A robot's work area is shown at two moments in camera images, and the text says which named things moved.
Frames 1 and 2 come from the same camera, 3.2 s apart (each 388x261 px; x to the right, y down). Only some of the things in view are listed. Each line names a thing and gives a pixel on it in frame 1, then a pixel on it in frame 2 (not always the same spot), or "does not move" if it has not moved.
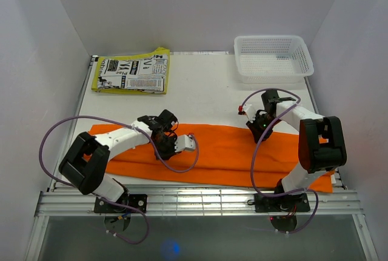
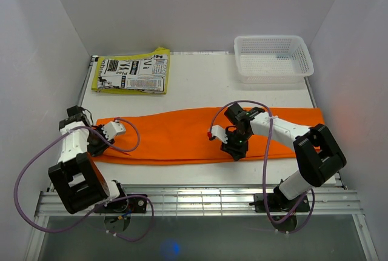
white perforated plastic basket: x=272 y=59 does not move
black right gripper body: x=260 y=123 → x=237 y=143
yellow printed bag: x=136 y=74 does not move
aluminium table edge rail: x=195 y=201 does not move
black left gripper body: x=165 y=147 → x=96 y=145
